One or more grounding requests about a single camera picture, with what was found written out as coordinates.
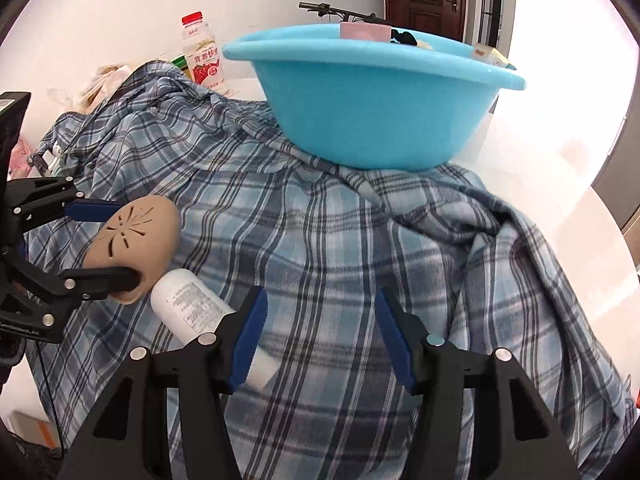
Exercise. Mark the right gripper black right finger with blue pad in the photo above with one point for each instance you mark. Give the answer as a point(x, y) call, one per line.
point(515, 436)

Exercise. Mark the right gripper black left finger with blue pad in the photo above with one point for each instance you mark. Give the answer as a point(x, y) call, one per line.
point(125, 434)

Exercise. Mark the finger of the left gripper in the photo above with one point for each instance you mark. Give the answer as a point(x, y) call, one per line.
point(85, 282)
point(65, 204)

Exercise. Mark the white lotion bottle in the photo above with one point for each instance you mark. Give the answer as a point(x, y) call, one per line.
point(193, 312)

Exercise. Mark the tan perforated soap case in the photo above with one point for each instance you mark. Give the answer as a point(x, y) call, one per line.
point(143, 236)

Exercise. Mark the pink pouch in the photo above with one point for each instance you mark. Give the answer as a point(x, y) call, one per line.
point(19, 167)

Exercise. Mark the blue plaid shirt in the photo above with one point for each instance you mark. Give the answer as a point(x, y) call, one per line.
point(321, 239)

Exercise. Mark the yellow bottle green cap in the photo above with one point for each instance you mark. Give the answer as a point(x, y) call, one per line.
point(182, 65)

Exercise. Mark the strawberry milk bottle red cap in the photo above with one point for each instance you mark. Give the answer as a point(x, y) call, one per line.
point(203, 56)

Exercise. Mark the blue plastic basin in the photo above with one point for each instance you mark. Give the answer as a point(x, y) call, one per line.
point(372, 105)

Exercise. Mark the black folding bicycle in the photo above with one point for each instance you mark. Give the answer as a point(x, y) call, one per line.
point(325, 9)

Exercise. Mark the pink plastic holder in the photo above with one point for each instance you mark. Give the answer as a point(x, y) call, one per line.
point(365, 31)

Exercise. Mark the red white medicine box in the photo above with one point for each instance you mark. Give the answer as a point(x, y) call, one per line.
point(491, 56)

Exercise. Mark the black hair scrunchie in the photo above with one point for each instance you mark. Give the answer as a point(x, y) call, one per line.
point(400, 37)

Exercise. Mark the white tissue pack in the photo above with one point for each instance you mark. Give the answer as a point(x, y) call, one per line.
point(424, 45)

